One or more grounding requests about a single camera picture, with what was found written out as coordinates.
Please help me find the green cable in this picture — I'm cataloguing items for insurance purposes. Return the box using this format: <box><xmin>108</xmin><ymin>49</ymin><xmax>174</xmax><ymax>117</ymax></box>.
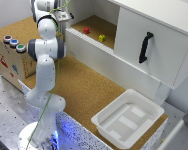
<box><xmin>24</xmin><ymin>0</ymin><xmax>72</xmax><ymax>150</ymax></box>

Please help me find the pink block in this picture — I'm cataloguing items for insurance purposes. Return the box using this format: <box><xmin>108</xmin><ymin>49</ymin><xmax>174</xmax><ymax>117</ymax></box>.
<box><xmin>83</xmin><ymin>27</ymin><xmax>91</xmax><ymax>35</ymax></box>

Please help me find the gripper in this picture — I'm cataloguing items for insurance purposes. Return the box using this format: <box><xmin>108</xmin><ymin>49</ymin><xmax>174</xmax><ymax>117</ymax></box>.
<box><xmin>55</xmin><ymin>9</ymin><xmax>75</xmax><ymax>22</ymax></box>

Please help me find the white sliding door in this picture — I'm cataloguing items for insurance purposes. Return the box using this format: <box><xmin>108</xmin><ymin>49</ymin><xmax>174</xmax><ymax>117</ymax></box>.
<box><xmin>113</xmin><ymin>6</ymin><xmax>188</xmax><ymax>86</ymax></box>

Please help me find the white plastic box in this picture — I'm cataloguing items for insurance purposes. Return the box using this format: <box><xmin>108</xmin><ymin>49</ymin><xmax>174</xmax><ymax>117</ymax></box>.
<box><xmin>90</xmin><ymin>88</ymin><xmax>165</xmax><ymax>149</ymax></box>

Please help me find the yellow block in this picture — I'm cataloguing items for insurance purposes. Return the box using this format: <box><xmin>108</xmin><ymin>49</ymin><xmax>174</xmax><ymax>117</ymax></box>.
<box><xmin>98</xmin><ymin>34</ymin><xmax>107</xmax><ymax>43</ymax></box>

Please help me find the blue button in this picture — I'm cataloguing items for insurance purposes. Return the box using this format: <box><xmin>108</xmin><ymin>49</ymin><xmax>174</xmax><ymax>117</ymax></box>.
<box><xmin>9</xmin><ymin>38</ymin><xmax>20</xmax><ymax>48</ymax></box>

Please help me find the white cabinet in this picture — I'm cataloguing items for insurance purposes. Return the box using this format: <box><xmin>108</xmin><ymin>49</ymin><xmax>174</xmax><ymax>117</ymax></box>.
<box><xmin>59</xmin><ymin>0</ymin><xmax>188</xmax><ymax>107</ymax></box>

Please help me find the black door handle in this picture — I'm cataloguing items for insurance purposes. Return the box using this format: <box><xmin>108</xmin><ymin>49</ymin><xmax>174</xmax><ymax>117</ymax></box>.
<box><xmin>138</xmin><ymin>31</ymin><xmax>154</xmax><ymax>64</ymax></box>

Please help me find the green button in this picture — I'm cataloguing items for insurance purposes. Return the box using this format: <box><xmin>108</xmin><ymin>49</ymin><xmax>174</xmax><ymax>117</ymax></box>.
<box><xmin>15</xmin><ymin>43</ymin><xmax>27</xmax><ymax>54</ymax></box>

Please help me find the red button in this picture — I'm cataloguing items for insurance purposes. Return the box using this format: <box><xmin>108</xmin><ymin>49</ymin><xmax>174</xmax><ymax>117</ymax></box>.
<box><xmin>3</xmin><ymin>34</ymin><xmax>13</xmax><ymax>44</ymax></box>

